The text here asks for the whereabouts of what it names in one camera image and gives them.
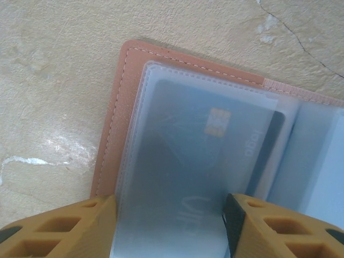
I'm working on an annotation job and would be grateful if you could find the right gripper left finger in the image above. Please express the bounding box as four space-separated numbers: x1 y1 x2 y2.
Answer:
0 195 119 258

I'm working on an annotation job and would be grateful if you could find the pink leather card holder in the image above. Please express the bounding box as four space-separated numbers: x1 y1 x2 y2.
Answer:
90 39 344 258

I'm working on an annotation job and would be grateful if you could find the light blue card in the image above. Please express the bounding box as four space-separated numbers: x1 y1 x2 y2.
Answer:
303 110 344 258

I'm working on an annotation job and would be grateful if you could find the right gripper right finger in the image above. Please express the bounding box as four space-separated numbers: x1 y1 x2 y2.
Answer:
221 192 344 258

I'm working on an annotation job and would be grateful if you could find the dark grey chip credit card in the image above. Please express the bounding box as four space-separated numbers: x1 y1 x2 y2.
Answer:
115 77 285 258

